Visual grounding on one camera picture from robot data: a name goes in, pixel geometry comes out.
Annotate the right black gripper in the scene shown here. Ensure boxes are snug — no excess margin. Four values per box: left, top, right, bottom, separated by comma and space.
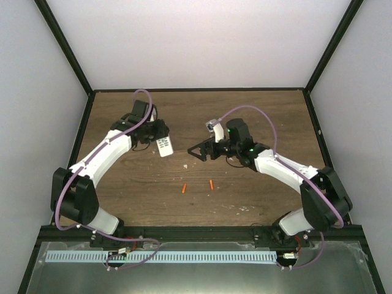
189, 137, 239, 162

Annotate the white remote control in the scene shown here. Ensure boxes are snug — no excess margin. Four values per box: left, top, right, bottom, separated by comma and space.
156, 136, 174, 157

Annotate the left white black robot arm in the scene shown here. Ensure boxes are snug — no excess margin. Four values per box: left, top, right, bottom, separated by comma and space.
51, 100, 173, 247

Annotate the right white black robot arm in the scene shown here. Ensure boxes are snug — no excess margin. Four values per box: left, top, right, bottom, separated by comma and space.
187, 118, 353, 247

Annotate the left orange battery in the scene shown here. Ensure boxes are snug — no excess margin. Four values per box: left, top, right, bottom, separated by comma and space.
181, 183, 187, 194

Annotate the metal front plate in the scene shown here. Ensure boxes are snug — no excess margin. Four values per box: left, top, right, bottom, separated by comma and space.
21, 241, 377, 293

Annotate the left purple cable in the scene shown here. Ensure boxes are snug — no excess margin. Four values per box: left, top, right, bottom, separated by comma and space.
54, 88, 162, 272

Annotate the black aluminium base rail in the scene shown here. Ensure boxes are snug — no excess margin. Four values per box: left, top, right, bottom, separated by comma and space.
39, 225, 364, 249

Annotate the light blue slotted cable duct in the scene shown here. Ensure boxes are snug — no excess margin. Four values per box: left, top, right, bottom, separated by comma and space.
45, 251, 277, 264

